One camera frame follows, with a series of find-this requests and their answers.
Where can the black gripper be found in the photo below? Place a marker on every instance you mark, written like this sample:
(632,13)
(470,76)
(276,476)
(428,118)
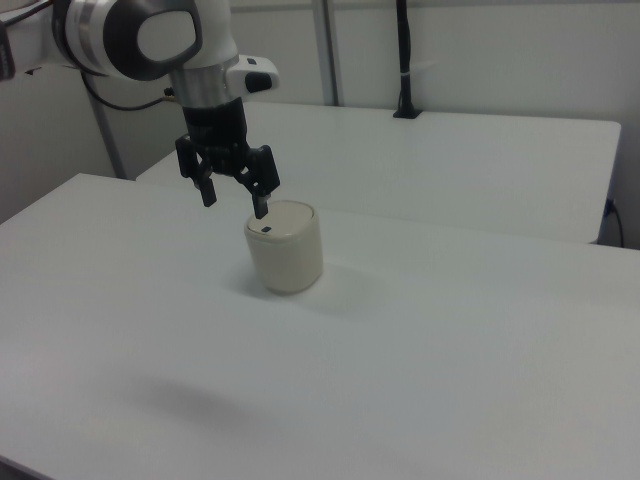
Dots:
(216,131)

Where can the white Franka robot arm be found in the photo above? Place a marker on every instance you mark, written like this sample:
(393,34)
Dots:
(150,35)

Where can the cream cylindrical trash bin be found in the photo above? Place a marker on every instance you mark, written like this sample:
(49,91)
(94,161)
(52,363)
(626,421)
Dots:
(285,250)

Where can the white back table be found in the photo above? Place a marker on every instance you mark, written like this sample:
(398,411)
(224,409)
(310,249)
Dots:
(425,170)

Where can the black camera pole with clamp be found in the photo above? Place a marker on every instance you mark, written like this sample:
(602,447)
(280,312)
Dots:
(406,60)

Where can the dark device at frame edge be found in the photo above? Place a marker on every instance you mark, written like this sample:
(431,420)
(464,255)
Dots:
(6,45)

